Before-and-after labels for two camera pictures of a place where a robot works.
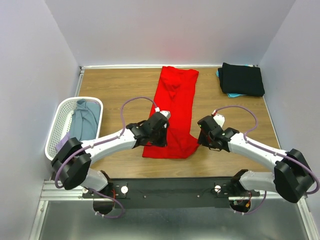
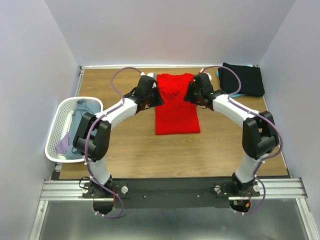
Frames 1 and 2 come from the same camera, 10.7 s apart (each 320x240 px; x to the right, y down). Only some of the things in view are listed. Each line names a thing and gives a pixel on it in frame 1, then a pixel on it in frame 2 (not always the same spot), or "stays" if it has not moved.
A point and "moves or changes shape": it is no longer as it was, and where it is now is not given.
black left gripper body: (158, 139) to (153, 98)
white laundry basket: (62, 124) stays
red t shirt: (175, 94) moves or changes shape
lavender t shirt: (61, 143) stays
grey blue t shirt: (85, 120) stays
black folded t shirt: (241, 79) stays
